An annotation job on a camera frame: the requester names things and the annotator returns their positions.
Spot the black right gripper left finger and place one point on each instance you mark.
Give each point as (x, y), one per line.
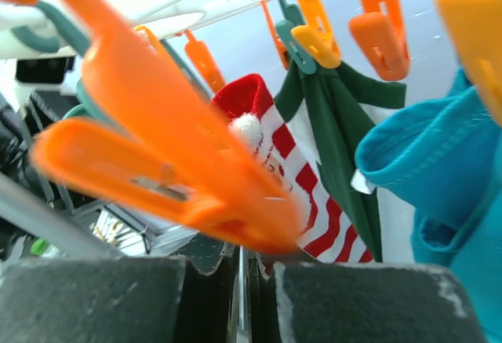
(131, 299)

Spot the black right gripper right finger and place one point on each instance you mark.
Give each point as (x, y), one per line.
(313, 302)

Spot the red white striped sock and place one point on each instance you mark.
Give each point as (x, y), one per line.
(327, 233)

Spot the teal blue cloth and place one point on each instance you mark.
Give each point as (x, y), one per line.
(443, 156)

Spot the near grey stand pole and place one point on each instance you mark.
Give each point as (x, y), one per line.
(26, 211)

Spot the dark green cloth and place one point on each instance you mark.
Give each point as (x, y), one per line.
(328, 104)

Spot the yellow orange clothes peg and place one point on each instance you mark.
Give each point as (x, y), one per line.
(316, 37)

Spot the green peg on green cloth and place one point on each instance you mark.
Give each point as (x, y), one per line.
(293, 18)

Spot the orange peg on teal cloth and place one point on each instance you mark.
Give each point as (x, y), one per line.
(474, 27)

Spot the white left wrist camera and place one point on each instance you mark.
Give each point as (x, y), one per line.
(44, 70)

